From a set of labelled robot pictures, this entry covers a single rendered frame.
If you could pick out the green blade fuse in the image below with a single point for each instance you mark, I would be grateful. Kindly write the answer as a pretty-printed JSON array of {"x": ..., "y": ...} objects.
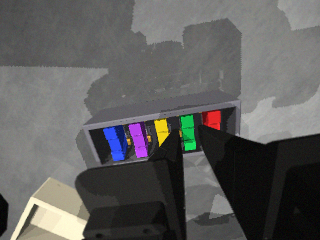
[{"x": 187, "y": 129}]

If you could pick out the yellow fuse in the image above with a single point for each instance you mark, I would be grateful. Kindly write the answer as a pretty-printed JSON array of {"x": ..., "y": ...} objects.
[{"x": 161, "y": 129}]

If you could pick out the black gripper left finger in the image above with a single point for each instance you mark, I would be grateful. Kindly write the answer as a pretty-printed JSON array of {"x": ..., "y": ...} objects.
[{"x": 160, "y": 178}]

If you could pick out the grey fuse block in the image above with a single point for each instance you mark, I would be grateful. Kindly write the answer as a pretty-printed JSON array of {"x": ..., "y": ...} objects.
[{"x": 127, "y": 134}]

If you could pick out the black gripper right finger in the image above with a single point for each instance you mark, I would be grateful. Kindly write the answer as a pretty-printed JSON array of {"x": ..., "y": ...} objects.
[{"x": 252, "y": 174}]

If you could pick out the red fuse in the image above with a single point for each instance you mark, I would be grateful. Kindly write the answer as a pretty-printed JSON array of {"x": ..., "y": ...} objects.
[{"x": 212, "y": 118}]

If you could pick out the cream rectangular tray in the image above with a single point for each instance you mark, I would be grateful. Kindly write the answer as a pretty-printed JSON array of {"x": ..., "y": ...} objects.
[{"x": 54, "y": 212}]

